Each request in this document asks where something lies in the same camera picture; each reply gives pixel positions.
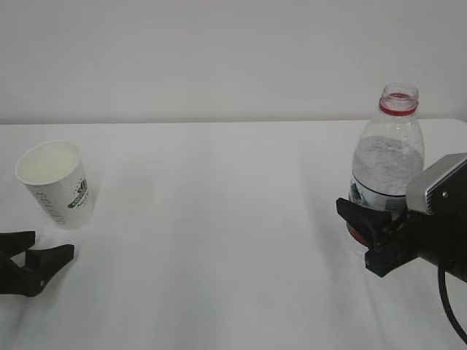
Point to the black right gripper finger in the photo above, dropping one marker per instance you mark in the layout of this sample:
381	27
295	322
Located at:
367	226

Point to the white paper cup green logo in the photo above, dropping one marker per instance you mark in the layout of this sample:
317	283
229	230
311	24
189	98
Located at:
54	175

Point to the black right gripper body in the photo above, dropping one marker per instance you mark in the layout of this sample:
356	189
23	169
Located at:
440	240

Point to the clear water bottle red label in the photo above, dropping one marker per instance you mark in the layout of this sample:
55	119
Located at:
390	152

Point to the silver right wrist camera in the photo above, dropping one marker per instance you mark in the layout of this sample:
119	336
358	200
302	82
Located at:
441	188

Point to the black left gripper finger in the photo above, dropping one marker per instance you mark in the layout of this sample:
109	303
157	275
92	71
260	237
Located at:
40	267
17	242

